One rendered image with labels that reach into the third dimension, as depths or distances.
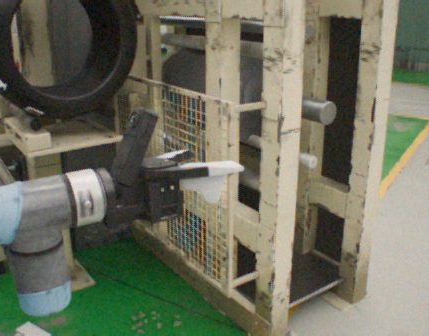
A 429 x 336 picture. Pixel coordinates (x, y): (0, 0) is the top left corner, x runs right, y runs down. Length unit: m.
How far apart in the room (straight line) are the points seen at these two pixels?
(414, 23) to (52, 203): 9.97
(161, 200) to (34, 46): 1.47
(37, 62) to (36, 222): 1.50
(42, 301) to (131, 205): 0.18
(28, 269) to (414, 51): 10.02
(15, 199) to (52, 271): 0.11
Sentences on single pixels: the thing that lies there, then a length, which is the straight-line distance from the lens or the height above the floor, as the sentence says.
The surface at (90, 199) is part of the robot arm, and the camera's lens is 0.66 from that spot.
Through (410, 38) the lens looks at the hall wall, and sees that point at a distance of 10.43.
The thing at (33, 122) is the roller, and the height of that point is 0.91.
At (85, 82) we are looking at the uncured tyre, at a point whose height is 0.98.
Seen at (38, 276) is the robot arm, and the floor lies 0.96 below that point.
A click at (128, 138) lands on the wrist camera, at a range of 0.70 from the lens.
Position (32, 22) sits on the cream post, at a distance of 2.09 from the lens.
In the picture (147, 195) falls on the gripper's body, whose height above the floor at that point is 1.04.
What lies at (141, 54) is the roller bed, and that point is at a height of 1.07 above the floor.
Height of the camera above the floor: 1.30
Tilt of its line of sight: 19 degrees down
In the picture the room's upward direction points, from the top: straight up
